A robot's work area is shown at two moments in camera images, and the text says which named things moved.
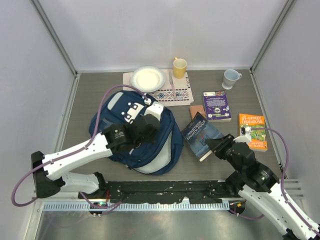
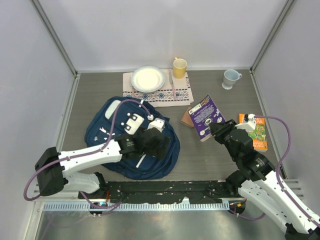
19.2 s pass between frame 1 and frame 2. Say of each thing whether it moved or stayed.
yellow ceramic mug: stayed
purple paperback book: moved
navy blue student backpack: moved
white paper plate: stayed
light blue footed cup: stayed
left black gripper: moved
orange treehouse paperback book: stayed
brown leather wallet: moved
